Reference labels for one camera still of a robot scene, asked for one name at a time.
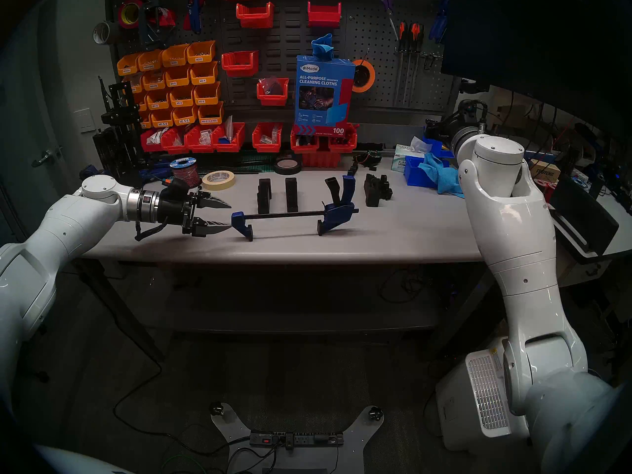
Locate grey workbench frame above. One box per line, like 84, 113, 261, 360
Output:
74, 241, 484, 365

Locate red bin with screw pack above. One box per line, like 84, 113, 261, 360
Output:
252, 122, 283, 153

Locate red bin with red parts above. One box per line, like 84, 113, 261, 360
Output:
326, 125, 358, 154

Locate blue handled pliers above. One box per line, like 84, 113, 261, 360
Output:
429, 0, 451, 44

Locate orange tape spool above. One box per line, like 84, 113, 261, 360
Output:
352, 59, 376, 93

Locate black right wrist cables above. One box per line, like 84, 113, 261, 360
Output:
457, 99, 490, 129

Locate silver door handle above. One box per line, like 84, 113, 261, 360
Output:
31, 147, 64, 168

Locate Kimtech tissue box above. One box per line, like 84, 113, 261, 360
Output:
393, 136, 433, 172

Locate black tape roll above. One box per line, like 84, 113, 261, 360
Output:
274, 155, 303, 176

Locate small cardboard box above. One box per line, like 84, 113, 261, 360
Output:
528, 159, 561, 182

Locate black hanging clamp tool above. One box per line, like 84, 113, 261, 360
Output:
138, 0, 177, 49

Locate small blue plastic bin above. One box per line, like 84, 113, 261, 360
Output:
404, 155, 445, 188

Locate green cutting mat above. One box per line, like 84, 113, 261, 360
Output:
232, 155, 276, 175

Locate dark pegboard wall panel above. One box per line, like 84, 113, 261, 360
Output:
105, 0, 460, 125

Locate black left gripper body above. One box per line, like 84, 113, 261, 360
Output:
158, 193, 194, 233

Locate grey duct tape roll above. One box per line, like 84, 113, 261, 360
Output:
93, 21, 121, 45

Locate black floor cable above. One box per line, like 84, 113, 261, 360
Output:
113, 325, 252, 459

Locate green floor cable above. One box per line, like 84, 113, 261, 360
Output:
160, 453, 223, 474

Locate yellow bin labelled M4 HEX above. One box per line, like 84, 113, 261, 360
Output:
197, 102, 225, 125

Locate black flat case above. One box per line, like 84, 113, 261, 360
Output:
549, 174, 619, 256

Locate red bin with small bags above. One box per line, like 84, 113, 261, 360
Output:
184, 125, 215, 154

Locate stack of red bins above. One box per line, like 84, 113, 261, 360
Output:
301, 152, 341, 168

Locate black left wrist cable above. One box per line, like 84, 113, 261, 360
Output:
134, 220, 169, 242

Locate purple handled scissors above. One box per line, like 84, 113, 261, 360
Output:
374, 0, 399, 41

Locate black power strip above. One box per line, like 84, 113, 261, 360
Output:
249, 430, 345, 447

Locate blue cleaning cloths box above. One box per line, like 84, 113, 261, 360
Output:
295, 54, 357, 137

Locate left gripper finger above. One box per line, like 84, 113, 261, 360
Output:
191, 191, 232, 210
191, 216, 232, 238

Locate beige masking tape roll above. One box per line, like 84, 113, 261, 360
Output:
201, 170, 236, 191

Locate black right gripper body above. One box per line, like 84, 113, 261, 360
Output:
426, 113, 464, 144

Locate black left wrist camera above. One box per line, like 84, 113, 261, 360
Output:
160, 178, 191, 198

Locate red wall bin with bag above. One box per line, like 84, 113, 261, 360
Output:
256, 78, 290, 106

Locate orange black screwdriver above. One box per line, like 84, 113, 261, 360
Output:
409, 24, 425, 106
394, 23, 410, 106

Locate crumpled blue microfiber cloth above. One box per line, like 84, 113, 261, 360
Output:
419, 153, 465, 198

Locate yellow bin labelled M3X6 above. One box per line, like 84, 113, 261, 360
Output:
187, 40, 217, 64

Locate yellow bin labelled M3-6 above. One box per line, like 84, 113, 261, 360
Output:
194, 82, 222, 106

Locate red and yellow tape roll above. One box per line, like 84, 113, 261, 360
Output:
118, 0, 146, 29

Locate black metal frame stand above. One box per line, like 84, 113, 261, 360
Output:
91, 76, 144, 180

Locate red bin with manual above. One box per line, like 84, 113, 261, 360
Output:
212, 122, 246, 153

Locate black notched printed block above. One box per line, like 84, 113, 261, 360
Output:
364, 173, 394, 207

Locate red wire spool blue label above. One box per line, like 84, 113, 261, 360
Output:
169, 157, 200, 188

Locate blue handled hanging tool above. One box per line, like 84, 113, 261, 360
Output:
184, 0, 205, 34

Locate large black monitor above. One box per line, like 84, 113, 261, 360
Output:
441, 0, 632, 133

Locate yellow bin labelled M3-4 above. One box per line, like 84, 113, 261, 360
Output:
190, 61, 219, 85

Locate blue and black bar clamp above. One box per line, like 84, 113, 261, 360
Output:
231, 174, 359, 241

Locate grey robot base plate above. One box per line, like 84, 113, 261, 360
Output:
210, 403, 385, 474

